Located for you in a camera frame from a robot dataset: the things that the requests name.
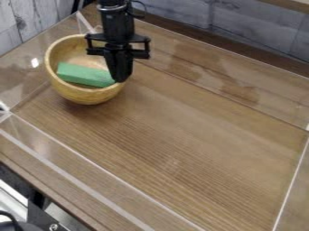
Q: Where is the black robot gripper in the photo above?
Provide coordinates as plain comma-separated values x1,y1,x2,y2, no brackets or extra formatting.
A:
84,0,151,82

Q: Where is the green rectangular block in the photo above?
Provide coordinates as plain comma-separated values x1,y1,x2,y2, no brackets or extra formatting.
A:
56,62,115,88

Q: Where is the round wooden bowl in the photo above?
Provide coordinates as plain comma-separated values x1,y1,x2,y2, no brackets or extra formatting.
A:
44,34,125,105

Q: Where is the clear acrylic corner bracket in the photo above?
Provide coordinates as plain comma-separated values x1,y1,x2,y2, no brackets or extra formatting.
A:
75,11,103,34

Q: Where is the clear acrylic tray wall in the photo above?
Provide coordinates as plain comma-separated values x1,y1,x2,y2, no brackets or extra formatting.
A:
0,16,309,231

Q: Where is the black metal bracket with bolt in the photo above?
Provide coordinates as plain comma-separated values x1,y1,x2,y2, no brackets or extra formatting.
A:
27,201,70,231

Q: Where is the black cable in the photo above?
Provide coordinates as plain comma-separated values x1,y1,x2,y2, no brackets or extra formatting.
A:
0,210,19,231

